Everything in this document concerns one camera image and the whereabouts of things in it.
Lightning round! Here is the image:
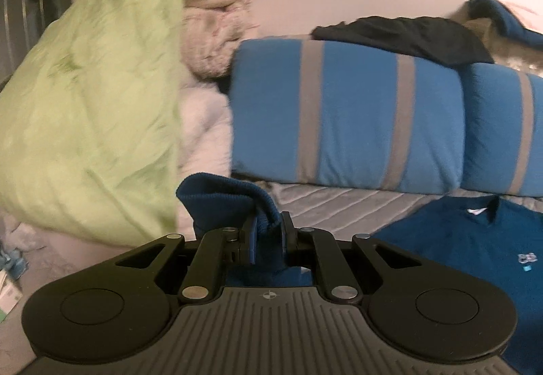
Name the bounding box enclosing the dark blue garment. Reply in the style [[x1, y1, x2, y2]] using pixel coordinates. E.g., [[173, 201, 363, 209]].
[[460, 0, 543, 47]]

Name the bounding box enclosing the light green blanket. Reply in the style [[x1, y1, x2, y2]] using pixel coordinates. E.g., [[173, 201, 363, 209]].
[[0, 0, 242, 248]]

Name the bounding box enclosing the black garment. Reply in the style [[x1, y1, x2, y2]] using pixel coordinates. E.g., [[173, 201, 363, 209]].
[[312, 16, 495, 68]]

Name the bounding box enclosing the white quilted comforter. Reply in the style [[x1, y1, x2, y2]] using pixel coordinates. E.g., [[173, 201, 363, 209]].
[[174, 76, 234, 231]]

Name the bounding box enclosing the pale fuzzy blanket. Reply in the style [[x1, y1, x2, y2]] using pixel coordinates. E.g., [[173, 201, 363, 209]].
[[180, 0, 259, 81]]

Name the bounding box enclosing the beige fuzzy blanket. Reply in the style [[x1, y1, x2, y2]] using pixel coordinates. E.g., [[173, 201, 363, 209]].
[[445, 4, 543, 74]]

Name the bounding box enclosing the blue grey-striped pillow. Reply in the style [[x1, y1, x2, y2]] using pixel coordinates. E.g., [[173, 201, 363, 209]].
[[229, 36, 467, 193], [460, 61, 543, 200]]

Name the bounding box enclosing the white green box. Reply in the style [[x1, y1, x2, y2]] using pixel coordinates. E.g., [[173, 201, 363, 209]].
[[0, 269, 23, 314]]

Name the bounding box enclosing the blue sweatshirt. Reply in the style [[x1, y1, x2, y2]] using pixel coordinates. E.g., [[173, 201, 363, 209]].
[[176, 173, 543, 375]]

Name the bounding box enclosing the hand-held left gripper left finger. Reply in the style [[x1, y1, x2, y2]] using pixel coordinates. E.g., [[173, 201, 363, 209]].
[[114, 216, 259, 302]]

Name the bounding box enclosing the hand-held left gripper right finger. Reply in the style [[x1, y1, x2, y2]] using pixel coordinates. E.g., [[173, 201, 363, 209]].
[[280, 211, 419, 305]]

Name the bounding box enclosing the barred window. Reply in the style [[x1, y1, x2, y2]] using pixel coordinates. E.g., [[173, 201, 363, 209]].
[[0, 0, 73, 87]]

